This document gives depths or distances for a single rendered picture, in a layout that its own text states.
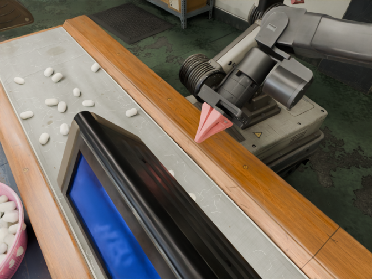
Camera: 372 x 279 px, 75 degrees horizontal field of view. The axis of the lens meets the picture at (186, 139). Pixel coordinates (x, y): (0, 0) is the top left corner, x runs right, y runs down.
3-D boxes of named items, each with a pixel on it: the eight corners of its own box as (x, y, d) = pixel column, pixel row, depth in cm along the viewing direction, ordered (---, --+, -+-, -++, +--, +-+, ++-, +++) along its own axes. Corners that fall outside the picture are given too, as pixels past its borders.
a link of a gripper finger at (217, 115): (196, 146, 45) (228, 105, 43) (173, 124, 49) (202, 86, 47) (211, 151, 51) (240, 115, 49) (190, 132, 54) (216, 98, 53)
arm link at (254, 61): (257, 52, 49) (252, 37, 44) (285, 69, 46) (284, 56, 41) (234, 80, 50) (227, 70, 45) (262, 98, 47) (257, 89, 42)
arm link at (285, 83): (283, 27, 48) (274, 7, 40) (337, 55, 43) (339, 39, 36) (246, 80, 51) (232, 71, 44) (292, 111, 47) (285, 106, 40)
